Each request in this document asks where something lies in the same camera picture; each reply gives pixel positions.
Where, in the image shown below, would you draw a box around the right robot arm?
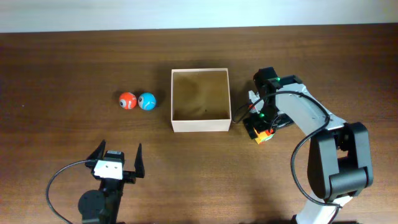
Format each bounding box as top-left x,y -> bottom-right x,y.
240,67 -> 374,223

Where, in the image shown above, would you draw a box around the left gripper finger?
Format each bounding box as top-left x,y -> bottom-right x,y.
85,140 -> 106,169
134,144 -> 145,179

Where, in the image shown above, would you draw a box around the right black cable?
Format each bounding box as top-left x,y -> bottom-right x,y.
231,90 -> 343,208

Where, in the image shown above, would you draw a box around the blue toy ball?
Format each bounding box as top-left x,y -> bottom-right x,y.
137,93 -> 157,111

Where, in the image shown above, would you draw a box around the red toy ball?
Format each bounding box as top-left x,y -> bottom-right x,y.
119,92 -> 137,110

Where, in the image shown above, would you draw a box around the red toy fire truck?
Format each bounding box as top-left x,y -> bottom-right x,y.
248,90 -> 259,114

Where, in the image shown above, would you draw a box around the black cable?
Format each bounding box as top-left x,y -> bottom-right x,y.
45,159 -> 94,224
231,90 -> 343,208

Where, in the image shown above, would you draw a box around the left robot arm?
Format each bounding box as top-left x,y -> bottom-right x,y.
78,141 -> 145,224

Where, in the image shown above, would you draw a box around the left black cable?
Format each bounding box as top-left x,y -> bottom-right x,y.
45,159 -> 94,224

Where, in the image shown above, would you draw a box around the pink open cardboard box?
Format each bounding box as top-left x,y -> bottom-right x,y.
170,68 -> 232,133

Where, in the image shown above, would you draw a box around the multicolour puzzle cube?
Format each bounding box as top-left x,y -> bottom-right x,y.
254,129 -> 275,144

